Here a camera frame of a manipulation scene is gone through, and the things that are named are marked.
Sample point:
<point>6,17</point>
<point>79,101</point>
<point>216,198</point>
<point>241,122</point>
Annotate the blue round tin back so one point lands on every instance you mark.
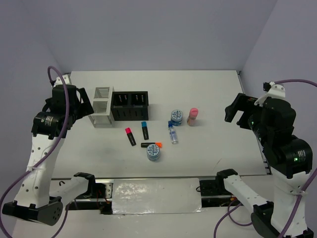
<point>176,117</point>

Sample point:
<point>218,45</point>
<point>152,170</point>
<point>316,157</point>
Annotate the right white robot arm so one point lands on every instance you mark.
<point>271,118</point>

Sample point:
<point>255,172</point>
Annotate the blue highlighter marker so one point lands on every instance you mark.
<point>145,130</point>

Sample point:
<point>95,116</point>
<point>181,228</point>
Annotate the pink highlighter marker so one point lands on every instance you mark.
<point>130,136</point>

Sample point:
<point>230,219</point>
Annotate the black slotted container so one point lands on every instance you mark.
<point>130,106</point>

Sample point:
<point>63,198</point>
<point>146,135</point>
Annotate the white slotted container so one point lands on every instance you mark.
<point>101,102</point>

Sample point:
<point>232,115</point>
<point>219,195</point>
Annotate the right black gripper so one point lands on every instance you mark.
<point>242,101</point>

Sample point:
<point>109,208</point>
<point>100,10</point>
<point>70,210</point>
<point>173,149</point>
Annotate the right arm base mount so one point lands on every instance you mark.
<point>212,194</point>

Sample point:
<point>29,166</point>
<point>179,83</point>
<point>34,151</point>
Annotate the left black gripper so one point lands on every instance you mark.
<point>84,108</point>

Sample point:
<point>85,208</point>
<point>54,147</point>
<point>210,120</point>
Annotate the blue spray bottle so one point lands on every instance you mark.
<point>172,133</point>

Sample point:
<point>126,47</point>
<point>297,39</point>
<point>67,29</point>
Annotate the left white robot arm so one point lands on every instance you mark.
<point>35,202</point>

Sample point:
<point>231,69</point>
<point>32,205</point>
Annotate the blue round tin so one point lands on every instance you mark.
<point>176,117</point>
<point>153,152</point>

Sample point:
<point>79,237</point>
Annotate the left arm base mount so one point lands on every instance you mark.
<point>100,200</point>

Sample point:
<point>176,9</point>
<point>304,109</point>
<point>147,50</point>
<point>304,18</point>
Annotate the blue round tin front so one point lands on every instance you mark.
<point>153,152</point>

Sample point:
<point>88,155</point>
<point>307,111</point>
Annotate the pink capped bottle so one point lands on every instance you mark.
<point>192,116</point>

